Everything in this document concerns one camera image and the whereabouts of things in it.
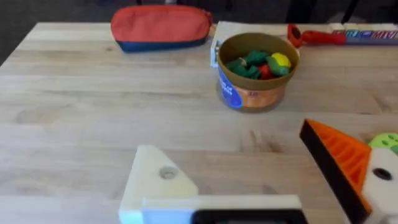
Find green disc with holes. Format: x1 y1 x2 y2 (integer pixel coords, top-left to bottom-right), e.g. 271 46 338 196
368 133 398 155

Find long printed box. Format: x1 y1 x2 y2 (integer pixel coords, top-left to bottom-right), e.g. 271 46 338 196
329 22 398 46

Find tub of small toys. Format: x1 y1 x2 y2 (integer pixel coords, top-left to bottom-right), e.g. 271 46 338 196
216 32 300 113

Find red handled scissors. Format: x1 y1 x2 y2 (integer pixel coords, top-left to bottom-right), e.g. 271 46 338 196
287 23 347 49

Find bare white left gripper left finger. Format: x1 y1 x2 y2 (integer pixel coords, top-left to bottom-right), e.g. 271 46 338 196
118 144 200 224

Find orange and blue zip bag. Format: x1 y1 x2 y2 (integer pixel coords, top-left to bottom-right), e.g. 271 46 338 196
110 4 213 54

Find white orange left gripper right finger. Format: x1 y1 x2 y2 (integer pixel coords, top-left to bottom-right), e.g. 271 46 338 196
299 118 398 224

